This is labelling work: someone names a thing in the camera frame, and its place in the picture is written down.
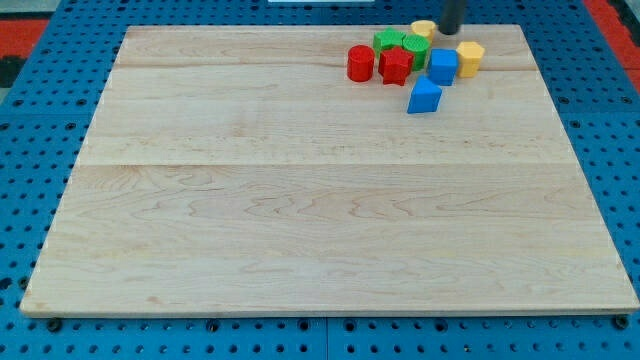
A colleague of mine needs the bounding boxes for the red cylinder block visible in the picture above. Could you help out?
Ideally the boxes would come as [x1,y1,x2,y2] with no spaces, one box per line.
[347,44,375,82]

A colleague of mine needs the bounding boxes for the blue cube block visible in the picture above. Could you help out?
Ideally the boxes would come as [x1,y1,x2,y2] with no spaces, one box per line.
[428,49,458,86]

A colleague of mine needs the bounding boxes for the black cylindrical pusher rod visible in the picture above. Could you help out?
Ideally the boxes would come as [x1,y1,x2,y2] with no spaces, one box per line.
[438,0,467,35]

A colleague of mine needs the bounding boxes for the red star block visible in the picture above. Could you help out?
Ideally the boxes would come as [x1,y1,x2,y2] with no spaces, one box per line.
[378,46,414,86]

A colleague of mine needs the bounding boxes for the blue triangle block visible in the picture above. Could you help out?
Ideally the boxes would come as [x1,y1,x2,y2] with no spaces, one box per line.
[407,75,442,114]

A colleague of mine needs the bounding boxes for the green star block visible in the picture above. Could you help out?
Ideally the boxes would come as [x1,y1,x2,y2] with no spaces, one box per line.
[373,27,406,57]

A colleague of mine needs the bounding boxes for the green circle block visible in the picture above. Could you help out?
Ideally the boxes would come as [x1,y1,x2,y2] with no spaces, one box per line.
[402,34,431,71]

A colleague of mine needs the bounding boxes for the light wooden board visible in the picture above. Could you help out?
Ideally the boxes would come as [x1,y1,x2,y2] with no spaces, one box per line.
[20,25,639,318]

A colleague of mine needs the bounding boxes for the yellow hexagon block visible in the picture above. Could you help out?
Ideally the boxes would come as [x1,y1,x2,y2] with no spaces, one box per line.
[456,41,485,78]

